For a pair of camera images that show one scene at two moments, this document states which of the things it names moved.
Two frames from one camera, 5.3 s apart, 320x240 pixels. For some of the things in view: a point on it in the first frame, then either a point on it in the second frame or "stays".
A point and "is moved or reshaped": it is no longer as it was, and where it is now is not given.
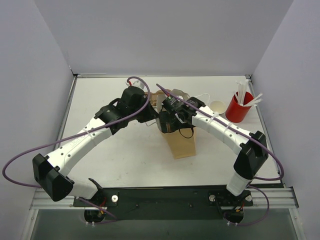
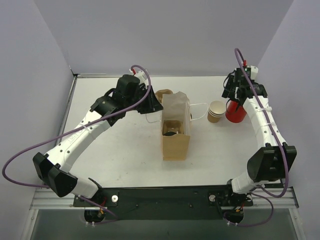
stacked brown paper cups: [218, 106] stays
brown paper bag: [183, 142] is moved or reshaped
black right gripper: [166, 122] to [240, 93]
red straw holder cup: [236, 113] stays
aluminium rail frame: [274, 198] stays
